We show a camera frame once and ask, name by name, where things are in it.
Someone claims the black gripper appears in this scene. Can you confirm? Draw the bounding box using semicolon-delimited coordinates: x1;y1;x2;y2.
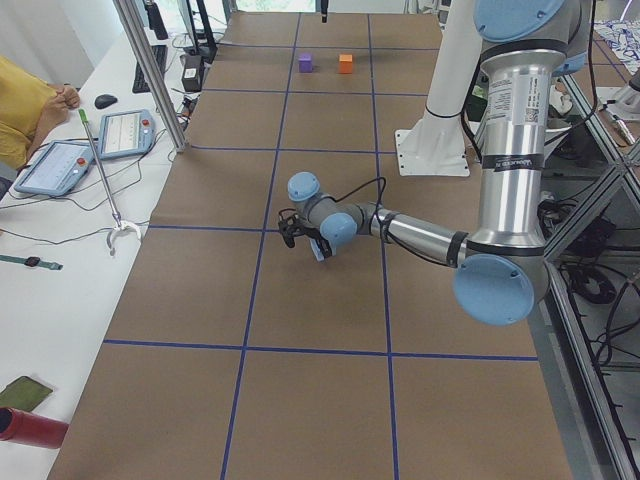
298;223;333;259

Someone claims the light blue foam block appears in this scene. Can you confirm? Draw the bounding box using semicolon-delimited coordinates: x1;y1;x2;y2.
309;239;325;262

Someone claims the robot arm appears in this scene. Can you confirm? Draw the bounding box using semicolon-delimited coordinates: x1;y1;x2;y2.
278;1;595;325

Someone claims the orange foam block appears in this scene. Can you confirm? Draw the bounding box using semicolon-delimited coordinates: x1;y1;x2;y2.
338;53;354;75

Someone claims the purple foam block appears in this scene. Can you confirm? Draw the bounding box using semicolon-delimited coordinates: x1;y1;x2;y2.
298;52;314;73

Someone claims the brown paper table cover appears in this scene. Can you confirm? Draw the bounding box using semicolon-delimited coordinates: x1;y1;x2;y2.
50;13;571;479

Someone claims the black power adapter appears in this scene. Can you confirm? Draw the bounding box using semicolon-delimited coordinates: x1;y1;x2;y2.
181;55;204;93

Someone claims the black keyboard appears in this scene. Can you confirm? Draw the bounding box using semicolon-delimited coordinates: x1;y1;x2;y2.
131;44;169;95

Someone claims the reacher grabber stick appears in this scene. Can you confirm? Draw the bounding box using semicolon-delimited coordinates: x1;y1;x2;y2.
78;108;142;257

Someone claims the far teach pendant tablet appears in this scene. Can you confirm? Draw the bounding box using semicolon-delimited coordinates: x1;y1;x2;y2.
98;109;155;160

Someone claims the teach pendant tablet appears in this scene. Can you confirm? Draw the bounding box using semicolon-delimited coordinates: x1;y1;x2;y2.
98;109;155;160
13;141;93;197

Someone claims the black computer mouse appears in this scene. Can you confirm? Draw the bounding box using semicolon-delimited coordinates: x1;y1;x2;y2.
94;94;118;110

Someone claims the near teach pendant tablet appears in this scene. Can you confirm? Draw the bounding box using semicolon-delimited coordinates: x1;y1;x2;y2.
13;141;93;197

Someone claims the teal smart watch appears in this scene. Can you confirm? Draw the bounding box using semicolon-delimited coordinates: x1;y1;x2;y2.
0;254;63;271

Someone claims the person in yellow shirt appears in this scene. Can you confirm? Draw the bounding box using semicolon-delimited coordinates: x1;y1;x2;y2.
1;56;80;171

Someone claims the green cloth pouch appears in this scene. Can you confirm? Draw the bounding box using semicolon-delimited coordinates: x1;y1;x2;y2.
0;376;53;412

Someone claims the red water bottle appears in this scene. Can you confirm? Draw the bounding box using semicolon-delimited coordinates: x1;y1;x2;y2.
1;407;69;449

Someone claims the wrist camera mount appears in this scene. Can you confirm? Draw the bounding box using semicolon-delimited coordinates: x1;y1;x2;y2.
278;208;304;248

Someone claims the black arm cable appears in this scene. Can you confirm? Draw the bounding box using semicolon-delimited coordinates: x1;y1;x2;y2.
334;176;456;269

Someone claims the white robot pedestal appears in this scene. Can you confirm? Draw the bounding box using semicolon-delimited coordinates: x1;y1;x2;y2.
395;0;482;177

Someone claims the aluminium frame post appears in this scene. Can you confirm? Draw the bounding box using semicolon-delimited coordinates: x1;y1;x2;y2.
113;0;187;153

